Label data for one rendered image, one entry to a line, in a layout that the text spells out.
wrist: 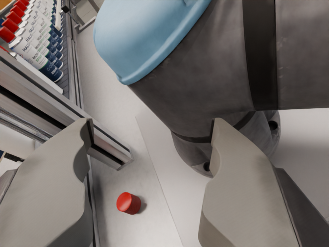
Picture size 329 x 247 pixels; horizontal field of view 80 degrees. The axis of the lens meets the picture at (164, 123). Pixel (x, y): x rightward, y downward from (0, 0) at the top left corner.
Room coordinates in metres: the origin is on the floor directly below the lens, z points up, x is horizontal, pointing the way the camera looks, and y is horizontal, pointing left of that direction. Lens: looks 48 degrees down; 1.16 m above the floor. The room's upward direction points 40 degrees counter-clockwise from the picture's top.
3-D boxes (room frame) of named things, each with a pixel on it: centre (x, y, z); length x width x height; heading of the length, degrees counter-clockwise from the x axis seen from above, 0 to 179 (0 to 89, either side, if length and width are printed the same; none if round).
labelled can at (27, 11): (1.06, 0.13, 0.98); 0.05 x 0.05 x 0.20
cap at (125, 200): (0.19, 0.15, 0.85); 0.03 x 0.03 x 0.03
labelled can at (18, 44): (0.77, 0.19, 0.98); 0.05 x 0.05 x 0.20
